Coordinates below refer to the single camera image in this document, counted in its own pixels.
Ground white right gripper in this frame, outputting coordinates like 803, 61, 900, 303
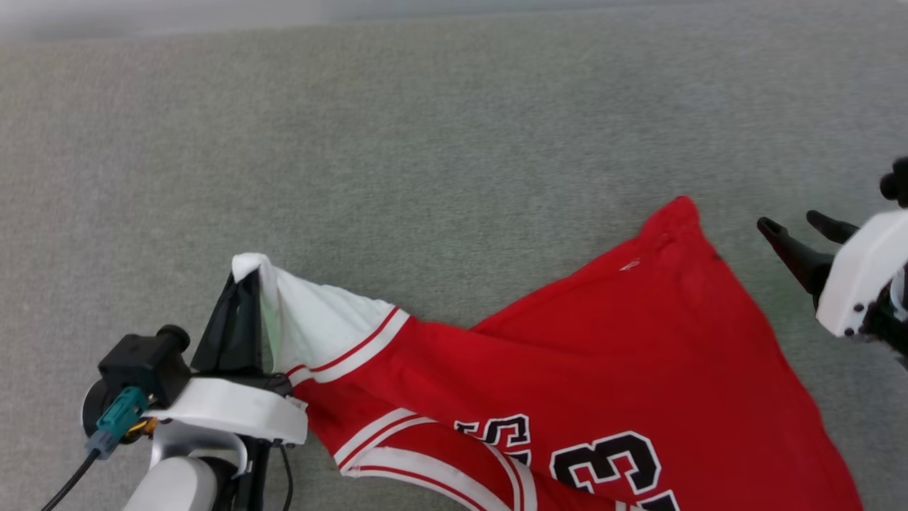
756, 209, 908, 339

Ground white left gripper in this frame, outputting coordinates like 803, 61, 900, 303
145, 268, 310, 447

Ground red basketball jersey garment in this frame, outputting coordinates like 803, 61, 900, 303
231, 196, 865, 511

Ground left gripper black camera box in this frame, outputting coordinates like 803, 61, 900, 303
97, 324, 192, 410

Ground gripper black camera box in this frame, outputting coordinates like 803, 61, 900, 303
879, 157, 908, 209
97, 324, 192, 410

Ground right gripper black camera box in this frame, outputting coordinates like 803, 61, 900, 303
879, 157, 908, 209

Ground left gripper teal cable connector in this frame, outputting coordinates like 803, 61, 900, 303
84, 386, 150, 461

